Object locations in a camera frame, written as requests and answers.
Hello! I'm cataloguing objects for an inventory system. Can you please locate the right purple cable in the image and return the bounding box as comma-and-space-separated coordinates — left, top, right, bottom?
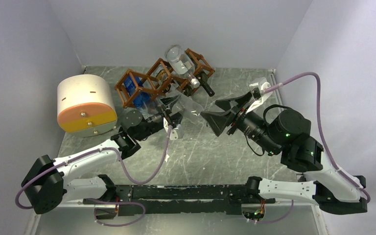
262, 71, 372, 225

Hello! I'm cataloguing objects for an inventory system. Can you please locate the clear round bottle red label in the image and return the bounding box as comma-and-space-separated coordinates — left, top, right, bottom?
164, 45, 200, 89

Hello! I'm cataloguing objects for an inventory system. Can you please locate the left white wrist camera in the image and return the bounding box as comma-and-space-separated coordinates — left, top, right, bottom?
163, 118, 184, 141

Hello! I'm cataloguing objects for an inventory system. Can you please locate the blue square bottle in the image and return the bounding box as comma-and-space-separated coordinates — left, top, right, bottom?
123, 74, 157, 117

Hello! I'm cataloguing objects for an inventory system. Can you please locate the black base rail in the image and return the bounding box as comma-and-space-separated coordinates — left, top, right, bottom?
83, 185, 275, 216

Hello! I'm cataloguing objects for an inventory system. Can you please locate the cream orange cylindrical box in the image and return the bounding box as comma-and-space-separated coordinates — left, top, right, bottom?
57, 74, 118, 138

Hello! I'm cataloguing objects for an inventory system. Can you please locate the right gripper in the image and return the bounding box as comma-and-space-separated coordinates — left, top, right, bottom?
200, 91, 281, 155

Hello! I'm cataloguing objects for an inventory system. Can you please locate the dark wine bottle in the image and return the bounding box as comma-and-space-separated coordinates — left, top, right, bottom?
197, 71, 215, 97

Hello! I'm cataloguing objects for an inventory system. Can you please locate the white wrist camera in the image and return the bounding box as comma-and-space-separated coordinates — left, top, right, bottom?
247, 77, 273, 112
163, 118, 184, 141

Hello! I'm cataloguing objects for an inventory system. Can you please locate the clear glass bottle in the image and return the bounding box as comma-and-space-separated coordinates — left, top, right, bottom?
166, 90, 204, 118

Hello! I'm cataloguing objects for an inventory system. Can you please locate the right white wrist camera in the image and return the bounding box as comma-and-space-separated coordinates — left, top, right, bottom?
247, 77, 273, 112

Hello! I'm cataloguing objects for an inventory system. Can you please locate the brown wooden wine rack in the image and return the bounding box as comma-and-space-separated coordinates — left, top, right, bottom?
114, 48, 215, 108

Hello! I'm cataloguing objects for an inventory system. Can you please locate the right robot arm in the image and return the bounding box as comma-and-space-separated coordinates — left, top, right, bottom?
200, 93, 368, 215

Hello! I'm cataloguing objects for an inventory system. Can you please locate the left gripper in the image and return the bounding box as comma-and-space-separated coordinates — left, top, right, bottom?
136, 95, 187, 141

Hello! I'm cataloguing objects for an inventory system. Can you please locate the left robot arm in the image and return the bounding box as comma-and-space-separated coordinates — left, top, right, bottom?
15, 94, 183, 214

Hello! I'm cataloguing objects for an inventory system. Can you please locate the green wine bottle tan label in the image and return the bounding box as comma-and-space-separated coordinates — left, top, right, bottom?
183, 83, 195, 97

